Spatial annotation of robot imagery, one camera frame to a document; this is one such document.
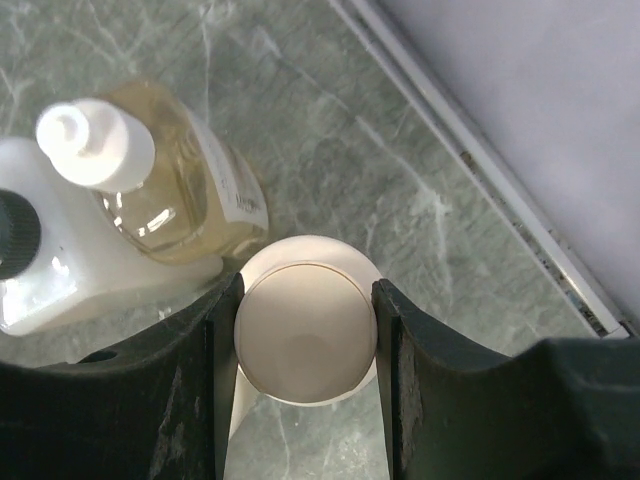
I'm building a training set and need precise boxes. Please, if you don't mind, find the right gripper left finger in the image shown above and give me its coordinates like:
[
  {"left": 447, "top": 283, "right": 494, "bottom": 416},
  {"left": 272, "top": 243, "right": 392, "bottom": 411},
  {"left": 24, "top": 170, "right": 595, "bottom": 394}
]
[{"left": 1, "top": 274, "right": 244, "bottom": 479}]

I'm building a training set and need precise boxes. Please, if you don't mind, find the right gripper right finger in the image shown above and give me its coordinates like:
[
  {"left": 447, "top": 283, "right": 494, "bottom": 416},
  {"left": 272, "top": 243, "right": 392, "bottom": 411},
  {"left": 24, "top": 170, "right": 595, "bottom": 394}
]
[{"left": 372, "top": 279, "right": 639, "bottom": 479}]

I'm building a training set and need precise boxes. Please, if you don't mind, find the cream bottle peach cap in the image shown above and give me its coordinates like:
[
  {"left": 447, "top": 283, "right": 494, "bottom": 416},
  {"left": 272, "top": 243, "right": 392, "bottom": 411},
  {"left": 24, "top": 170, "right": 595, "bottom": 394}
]
[{"left": 230, "top": 235, "right": 382, "bottom": 432}]

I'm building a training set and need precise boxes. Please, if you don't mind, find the white square bottle black cap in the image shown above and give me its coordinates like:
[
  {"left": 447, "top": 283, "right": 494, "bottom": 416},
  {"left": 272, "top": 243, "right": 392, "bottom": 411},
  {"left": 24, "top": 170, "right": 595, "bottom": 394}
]
[{"left": 1, "top": 137, "right": 223, "bottom": 336}]

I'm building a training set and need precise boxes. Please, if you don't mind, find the clear yellow liquid bottle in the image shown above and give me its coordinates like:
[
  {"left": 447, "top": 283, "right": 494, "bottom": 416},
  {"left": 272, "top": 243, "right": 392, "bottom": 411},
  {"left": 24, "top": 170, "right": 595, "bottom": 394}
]
[{"left": 35, "top": 80, "right": 269, "bottom": 265}]

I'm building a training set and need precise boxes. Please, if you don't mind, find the aluminium mounting rail frame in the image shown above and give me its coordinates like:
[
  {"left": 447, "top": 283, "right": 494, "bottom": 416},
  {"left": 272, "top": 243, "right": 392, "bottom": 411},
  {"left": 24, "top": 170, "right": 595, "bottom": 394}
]
[{"left": 330, "top": 1, "right": 639, "bottom": 339}]

